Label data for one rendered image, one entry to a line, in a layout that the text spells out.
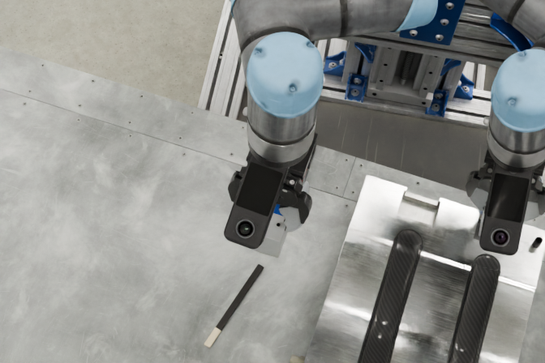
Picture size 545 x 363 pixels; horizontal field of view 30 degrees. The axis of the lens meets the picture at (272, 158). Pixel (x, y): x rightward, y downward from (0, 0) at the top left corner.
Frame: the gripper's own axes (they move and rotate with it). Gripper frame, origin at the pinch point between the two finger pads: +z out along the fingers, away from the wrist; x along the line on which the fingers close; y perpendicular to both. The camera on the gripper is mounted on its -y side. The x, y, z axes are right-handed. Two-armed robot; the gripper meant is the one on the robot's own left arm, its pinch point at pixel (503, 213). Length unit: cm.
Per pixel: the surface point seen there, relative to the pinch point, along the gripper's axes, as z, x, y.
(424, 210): 6.7, 10.6, 0.0
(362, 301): 1.8, 14.6, -16.0
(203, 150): 8.5, 44.8, 1.1
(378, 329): 2.1, 11.7, -19.0
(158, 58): 90, 92, 50
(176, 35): 92, 90, 58
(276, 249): -4.6, 26.4, -14.0
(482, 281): 5.1, 0.4, -8.3
